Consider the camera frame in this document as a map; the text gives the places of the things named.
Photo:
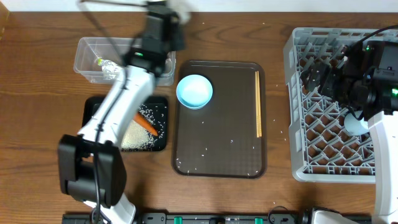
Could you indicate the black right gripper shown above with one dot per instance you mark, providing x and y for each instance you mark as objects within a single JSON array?
[{"x": 331, "y": 74}]

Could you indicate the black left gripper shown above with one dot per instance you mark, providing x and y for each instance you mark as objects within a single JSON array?
[{"x": 176, "y": 30}]

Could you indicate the white tissue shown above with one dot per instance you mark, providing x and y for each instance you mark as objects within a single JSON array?
[{"x": 182, "y": 9}]

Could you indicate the light blue cup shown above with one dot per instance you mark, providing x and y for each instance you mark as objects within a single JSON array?
[{"x": 355, "y": 127}]

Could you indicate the light blue bowl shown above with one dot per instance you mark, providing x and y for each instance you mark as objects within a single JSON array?
[{"x": 194, "y": 91}]

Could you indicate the yellow green snack wrapper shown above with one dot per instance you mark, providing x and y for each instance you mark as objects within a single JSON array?
[{"x": 109, "y": 68}]

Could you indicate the orange carrot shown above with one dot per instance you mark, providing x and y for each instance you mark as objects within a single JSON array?
[{"x": 139, "y": 119}]

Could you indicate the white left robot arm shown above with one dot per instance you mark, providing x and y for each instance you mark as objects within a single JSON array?
[{"x": 90, "y": 165}]

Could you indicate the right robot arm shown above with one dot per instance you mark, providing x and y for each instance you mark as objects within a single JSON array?
[{"x": 378, "y": 60}]

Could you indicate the grey dishwasher rack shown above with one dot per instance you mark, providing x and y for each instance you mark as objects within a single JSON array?
[{"x": 321, "y": 149}]

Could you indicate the black waste tray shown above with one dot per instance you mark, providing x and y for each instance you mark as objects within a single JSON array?
[{"x": 158, "y": 124}]

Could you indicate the clear plastic bin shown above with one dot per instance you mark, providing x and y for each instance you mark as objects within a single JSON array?
[{"x": 92, "y": 49}]

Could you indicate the spilled rice pile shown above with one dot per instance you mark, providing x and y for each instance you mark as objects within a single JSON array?
[{"x": 140, "y": 137}]

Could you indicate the brown serving tray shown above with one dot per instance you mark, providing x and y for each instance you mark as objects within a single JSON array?
[{"x": 219, "y": 140}]

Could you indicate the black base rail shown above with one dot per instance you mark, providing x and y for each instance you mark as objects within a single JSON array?
[{"x": 161, "y": 218}]

